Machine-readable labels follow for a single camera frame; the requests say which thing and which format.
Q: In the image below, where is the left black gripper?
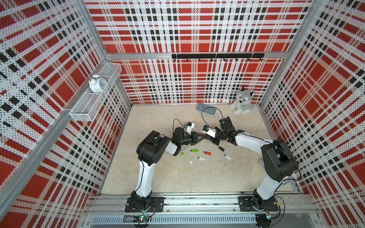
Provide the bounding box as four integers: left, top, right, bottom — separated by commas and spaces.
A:
179, 131, 206, 146

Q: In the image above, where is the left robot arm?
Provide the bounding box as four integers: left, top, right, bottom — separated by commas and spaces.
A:
129, 127, 208, 211

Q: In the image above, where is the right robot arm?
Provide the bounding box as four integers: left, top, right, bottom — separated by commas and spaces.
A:
202, 117, 298, 211

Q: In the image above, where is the white usb drive right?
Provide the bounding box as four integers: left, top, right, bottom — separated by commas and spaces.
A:
224, 154, 232, 161

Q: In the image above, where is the grey rectangular case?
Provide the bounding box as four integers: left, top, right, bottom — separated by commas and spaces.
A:
196, 103, 216, 115

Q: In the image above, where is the grey husky plush toy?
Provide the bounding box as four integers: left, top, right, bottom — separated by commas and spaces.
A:
230, 86, 255, 116

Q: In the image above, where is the lavender plastic box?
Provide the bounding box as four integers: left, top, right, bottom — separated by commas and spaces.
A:
282, 176, 293, 185

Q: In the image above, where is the white alarm clock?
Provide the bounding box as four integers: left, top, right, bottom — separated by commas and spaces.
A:
88, 74, 108, 94

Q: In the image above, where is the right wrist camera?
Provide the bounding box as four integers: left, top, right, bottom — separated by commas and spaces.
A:
202, 125, 217, 138

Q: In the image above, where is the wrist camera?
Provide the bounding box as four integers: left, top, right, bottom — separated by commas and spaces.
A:
202, 125, 217, 138
184, 122, 194, 135

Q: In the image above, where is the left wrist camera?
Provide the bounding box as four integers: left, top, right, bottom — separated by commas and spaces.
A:
184, 122, 194, 135

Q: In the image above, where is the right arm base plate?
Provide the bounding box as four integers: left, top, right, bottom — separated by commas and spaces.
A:
238, 196, 279, 212

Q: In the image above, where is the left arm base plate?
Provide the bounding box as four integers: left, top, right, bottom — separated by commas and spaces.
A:
125, 197, 165, 213

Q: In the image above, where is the black hook rail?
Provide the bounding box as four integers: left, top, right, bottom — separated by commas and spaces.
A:
172, 53, 265, 60

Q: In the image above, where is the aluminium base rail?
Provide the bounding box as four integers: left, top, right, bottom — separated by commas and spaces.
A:
80, 192, 325, 228

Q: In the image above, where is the white wire mesh shelf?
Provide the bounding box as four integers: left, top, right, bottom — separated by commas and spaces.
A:
70, 62, 121, 122

